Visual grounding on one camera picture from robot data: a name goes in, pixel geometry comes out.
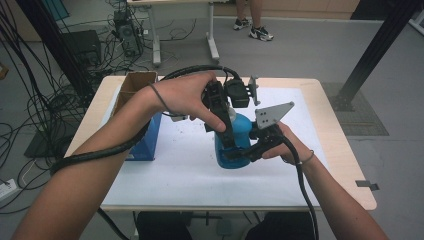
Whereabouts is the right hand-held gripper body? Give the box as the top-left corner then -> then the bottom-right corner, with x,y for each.
249,101 -> 296,163

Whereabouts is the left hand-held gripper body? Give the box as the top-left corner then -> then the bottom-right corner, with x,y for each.
201,75 -> 261,112

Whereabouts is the blue bottle with white cap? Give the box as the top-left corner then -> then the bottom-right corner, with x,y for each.
214,106 -> 254,170

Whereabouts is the cardboard box with blue sides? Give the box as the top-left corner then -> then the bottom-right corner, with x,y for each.
111,70 -> 163,162

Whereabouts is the person's right hand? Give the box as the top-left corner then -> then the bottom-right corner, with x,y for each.
262,121 -> 315,166

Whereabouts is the person's left hand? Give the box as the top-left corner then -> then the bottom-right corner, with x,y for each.
153,71 -> 228,133

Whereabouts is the white table mat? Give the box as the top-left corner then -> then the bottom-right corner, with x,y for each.
99,85 -> 330,208

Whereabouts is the black wrist loop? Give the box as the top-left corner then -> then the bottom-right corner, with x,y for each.
296,149 -> 316,167
148,83 -> 175,117

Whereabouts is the white desk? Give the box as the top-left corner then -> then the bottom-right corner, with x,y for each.
126,0 -> 232,67

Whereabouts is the black table crossbar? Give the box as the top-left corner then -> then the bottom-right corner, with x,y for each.
191,211 -> 223,228

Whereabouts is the person's leg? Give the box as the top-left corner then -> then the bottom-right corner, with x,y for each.
235,0 -> 248,20
244,211 -> 316,240
136,211 -> 194,240
249,0 -> 264,29

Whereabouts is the wooden table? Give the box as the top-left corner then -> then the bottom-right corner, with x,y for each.
64,75 -> 378,212

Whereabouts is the person's right leg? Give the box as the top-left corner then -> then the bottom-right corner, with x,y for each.
244,211 -> 316,240

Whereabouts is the grey floor mat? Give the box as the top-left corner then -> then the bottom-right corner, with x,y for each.
321,82 -> 390,137

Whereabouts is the wooden cabinet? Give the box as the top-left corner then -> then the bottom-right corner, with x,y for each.
213,0 -> 362,20

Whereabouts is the person's left leg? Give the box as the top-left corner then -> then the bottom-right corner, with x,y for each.
136,211 -> 194,240

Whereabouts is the grey tape piece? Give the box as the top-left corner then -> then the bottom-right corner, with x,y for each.
354,179 -> 380,192

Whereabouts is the black computer tower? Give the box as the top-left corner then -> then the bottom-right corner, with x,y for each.
112,9 -> 145,58

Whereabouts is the black metal stand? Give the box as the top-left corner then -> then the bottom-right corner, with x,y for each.
329,0 -> 424,113
14,0 -> 96,101

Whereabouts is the black square box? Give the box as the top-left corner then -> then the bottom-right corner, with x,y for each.
62,29 -> 103,68

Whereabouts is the black floor plate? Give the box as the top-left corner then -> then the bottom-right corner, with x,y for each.
23,128 -> 74,159

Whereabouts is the white power strip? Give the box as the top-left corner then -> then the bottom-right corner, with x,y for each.
0,178 -> 18,202

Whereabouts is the right hand-held gripper cable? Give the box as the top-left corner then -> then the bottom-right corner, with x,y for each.
279,134 -> 320,240

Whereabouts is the hand-held gripper cable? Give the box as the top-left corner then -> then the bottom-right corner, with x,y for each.
279,134 -> 320,240
49,64 -> 243,240

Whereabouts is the black floor cable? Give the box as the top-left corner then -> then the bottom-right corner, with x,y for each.
159,18 -> 198,43

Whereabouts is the left hand-held gripper cable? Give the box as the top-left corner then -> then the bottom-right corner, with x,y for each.
49,64 -> 243,240

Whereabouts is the bundle of black cables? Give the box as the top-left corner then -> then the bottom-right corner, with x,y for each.
0,0 -> 111,214

